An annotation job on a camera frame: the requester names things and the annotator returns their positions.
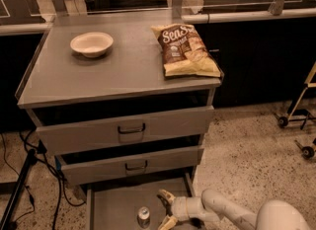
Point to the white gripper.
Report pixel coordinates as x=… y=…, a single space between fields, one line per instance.
x=179 y=207

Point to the silver redbull can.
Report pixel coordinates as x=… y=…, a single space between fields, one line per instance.
x=143 y=217

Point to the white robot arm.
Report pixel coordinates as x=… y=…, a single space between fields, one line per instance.
x=213 y=206

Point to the grey middle drawer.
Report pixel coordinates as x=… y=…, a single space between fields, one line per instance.
x=132 y=165

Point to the grey open bottom drawer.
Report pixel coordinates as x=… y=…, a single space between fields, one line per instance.
x=113 y=205

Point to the grey metal drawer cabinet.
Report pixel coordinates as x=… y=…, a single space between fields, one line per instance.
x=66 y=87

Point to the grey top drawer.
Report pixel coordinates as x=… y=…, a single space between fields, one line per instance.
x=110 y=132

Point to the black caster wheel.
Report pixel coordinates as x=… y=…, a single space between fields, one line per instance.
x=307 y=151

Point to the yellow wheeled cart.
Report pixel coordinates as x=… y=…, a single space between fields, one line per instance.
x=294 y=113

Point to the brown yellow chip bag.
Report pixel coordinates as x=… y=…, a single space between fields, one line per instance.
x=184 y=52

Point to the black tripod leg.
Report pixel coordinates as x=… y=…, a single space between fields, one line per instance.
x=17 y=188

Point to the white paper bowl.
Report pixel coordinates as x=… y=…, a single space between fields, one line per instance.
x=92 y=45

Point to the white horizontal rail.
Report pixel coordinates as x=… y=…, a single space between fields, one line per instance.
x=248 y=16

